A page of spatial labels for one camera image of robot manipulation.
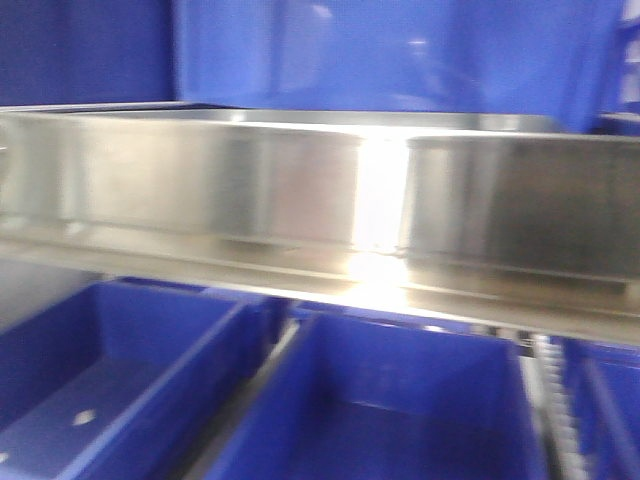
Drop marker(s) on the silver metal tray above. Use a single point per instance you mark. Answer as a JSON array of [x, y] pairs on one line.
[[445, 120]]

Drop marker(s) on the blue bin lower middle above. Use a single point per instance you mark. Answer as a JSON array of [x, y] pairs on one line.
[[358, 399]]

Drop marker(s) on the blue bin lower left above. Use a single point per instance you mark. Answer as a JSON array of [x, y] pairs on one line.
[[114, 381]]

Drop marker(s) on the roller track lower shelf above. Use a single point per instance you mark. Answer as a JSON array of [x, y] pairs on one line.
[[557, 427]]

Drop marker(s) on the large blue plastic bin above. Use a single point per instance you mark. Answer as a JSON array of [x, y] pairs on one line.
[[550, 58]]

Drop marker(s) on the blue bin lower right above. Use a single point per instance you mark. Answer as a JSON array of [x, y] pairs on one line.
[[602, 380]]

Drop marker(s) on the stainless steel shelf front rail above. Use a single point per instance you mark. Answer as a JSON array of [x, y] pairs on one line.
[[537, 231]]

